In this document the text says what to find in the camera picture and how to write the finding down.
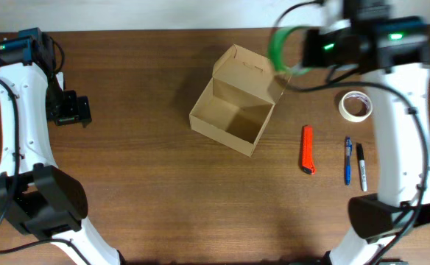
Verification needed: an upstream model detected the green tape roll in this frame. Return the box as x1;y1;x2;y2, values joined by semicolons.
267;26;311;76

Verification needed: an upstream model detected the cream masking tape roll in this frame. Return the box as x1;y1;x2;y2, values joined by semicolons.
338;91;373;123

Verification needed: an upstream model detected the brown cardboard box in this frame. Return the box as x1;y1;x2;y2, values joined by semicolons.
189;44;285;157

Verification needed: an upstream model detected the orange utility knife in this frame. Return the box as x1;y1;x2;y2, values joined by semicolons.
300;125;316;175

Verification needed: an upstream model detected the blue pen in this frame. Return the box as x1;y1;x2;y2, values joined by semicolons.
345;136;352;186

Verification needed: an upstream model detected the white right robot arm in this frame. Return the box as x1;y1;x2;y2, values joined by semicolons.
303;1;430;264

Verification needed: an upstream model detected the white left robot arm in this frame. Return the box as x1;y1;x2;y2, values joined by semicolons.
0;28;124;264

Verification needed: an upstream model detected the black and white marker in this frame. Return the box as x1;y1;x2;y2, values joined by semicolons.
356;143;367;191

